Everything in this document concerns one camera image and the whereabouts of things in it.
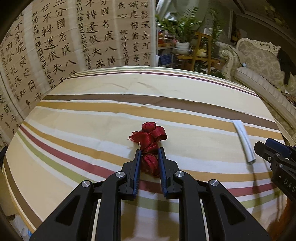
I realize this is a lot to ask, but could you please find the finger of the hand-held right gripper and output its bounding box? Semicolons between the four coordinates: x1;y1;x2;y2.
254;141;289;167
265;138;296;160

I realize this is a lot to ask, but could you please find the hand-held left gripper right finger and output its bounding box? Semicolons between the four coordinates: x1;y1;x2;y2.
158;147;271;241

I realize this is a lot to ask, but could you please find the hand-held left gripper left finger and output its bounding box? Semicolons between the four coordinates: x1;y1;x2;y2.
29;149;142;241

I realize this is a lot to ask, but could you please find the red satin ribbon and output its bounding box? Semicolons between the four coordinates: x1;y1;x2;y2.
127;122;167;178

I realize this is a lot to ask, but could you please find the person's orange clothing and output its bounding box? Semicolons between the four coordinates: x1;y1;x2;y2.
268;197;296;241

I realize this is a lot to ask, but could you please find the black garment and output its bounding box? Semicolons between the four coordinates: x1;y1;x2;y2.
276;47;296;84

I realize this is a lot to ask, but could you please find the cream carved sofa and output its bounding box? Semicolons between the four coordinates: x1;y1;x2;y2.
218;38;296;139

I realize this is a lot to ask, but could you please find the small green floor plant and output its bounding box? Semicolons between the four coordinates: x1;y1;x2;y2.
196;62;225;78

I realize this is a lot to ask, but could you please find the grey plant pot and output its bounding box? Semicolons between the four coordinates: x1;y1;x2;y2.
211;42;220;58

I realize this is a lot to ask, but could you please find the wooden plant stand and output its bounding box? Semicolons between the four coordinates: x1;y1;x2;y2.
177;31;222;71

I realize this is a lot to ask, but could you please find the white plastic bag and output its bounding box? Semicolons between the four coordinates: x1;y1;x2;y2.
10;213;33;239

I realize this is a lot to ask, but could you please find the white plant pot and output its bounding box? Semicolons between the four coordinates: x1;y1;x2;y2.
174;42;191;55

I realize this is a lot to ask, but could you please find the white metal rack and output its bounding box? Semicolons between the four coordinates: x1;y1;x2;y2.
156;28;178;67

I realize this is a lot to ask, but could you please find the gold chandelier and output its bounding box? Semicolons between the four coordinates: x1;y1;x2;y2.
264;5;289;26

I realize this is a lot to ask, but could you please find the tall green leafy plant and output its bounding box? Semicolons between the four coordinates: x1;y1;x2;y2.
207;8;226;44

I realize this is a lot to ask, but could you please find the green fern plant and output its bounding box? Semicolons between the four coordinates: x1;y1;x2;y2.
155;7;201;43

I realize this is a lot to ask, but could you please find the row of calligraphy paper sheets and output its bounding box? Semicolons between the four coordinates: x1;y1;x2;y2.
0;0;154;151

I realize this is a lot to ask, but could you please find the grey blue curtain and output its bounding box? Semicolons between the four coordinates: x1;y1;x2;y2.
156;0;199;21

